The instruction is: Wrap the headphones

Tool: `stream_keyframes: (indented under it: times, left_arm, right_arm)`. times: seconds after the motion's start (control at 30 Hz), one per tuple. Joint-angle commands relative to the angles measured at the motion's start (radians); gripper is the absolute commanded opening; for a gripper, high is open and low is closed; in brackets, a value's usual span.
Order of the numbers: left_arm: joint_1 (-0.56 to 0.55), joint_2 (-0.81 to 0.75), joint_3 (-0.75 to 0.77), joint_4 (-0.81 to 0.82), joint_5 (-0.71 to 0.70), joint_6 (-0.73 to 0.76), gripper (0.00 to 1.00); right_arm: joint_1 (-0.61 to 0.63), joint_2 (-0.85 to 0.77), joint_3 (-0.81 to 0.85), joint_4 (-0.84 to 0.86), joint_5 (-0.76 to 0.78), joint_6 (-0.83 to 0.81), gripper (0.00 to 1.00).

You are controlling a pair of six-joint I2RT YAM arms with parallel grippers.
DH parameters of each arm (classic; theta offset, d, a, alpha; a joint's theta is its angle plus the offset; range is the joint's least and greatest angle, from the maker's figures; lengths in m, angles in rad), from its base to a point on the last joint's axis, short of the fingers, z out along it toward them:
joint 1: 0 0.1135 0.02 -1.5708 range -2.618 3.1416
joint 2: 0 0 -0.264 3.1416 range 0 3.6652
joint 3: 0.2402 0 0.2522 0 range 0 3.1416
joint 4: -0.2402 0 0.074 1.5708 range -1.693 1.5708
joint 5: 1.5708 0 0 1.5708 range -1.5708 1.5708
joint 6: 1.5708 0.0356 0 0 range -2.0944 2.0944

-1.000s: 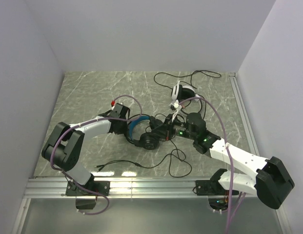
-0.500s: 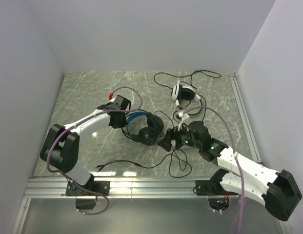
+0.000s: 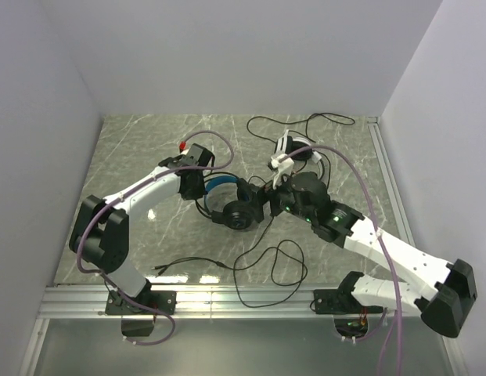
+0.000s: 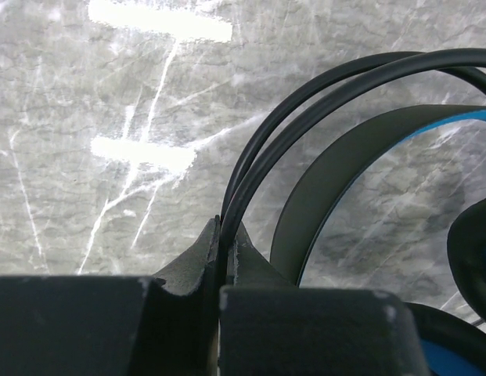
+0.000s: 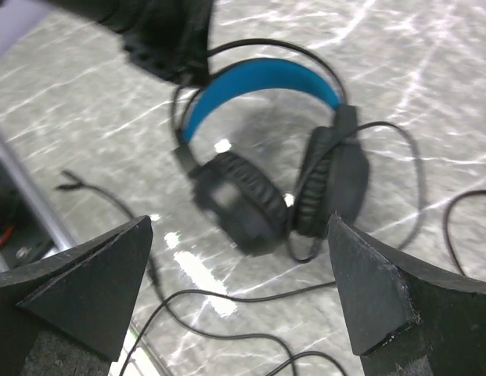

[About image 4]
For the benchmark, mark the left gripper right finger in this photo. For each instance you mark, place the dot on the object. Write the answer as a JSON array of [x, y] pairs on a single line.
[[268, 326]]

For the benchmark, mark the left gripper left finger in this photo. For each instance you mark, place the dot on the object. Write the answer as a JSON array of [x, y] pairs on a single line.
[[163, 324]]

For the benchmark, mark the black blue headphones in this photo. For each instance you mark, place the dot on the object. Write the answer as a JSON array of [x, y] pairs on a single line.
[[450, 345]]

